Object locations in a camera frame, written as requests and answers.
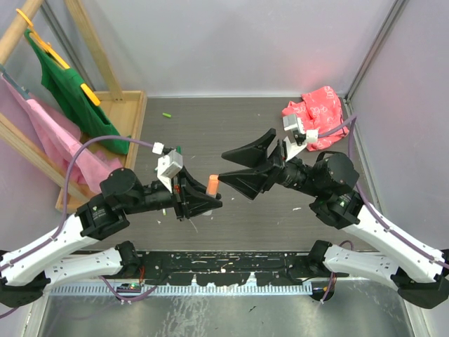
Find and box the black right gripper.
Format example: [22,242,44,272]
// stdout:
[217,127,323,198]

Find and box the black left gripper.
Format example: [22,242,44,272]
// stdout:
[123,166,223,220]

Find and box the orange highlighter cap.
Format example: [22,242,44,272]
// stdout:
[206,174,220,197]

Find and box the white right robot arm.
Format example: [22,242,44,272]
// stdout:
[218,128,448,309]

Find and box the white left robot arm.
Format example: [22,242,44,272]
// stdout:
[1,168,222,308]

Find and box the coral patterned cloth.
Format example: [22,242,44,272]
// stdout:
[282,86,343,135]

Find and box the wooden rack base tray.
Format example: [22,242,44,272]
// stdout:
[55,90,148,215]

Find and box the pink cloth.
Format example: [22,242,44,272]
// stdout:
[1,74,122,193]

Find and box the green cloth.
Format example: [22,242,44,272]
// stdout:
[24,29,119,138]

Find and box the blue-grey clothes hanger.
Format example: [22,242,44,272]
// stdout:
[0,65,30,100]

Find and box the yellow clothes hanger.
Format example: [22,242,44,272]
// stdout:
[16,8,100,106]

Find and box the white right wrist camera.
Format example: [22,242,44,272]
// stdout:
[283,114,319,161]

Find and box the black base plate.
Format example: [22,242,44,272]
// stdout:
[100,249,337,287]

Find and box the grey slotted cable duct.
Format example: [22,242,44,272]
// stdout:
[50,282,313,296]

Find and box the wooden rack frame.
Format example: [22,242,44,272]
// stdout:
[1,1,119,201]

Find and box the aluminium frame post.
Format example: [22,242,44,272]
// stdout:
[344,0,408,105]

